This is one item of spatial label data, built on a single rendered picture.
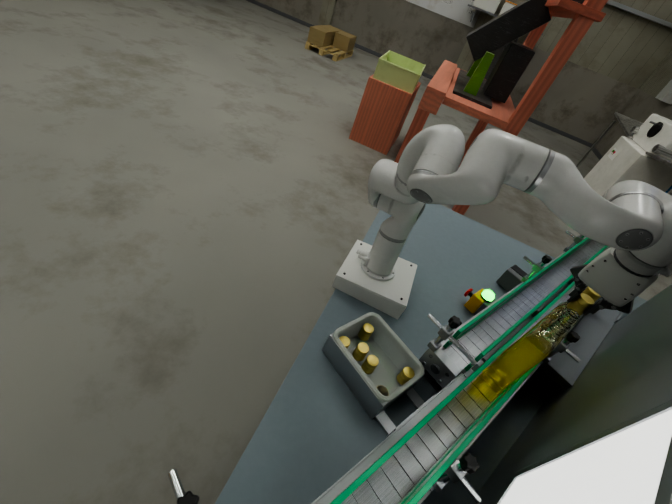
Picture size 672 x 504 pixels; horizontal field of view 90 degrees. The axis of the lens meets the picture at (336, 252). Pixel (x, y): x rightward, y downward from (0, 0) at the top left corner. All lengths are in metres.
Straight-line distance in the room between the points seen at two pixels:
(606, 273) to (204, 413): 1.49
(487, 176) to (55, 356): 1.78
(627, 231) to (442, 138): 0.36
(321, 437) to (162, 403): 0.96
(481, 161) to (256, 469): 0.75
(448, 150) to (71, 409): 1.63
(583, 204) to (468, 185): 0.18
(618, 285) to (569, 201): 0.25
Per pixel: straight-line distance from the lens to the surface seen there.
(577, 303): 0.96
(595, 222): 0.71
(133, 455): 1.66
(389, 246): 1.08
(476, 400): 0.96
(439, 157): 0.75
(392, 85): 4.03
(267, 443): 0.86
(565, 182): 0.71
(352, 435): 0.92
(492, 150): 0.69
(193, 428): 1.66
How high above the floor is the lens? 1.57
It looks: 40 degrees down
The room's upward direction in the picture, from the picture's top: 22 degrees clockwise
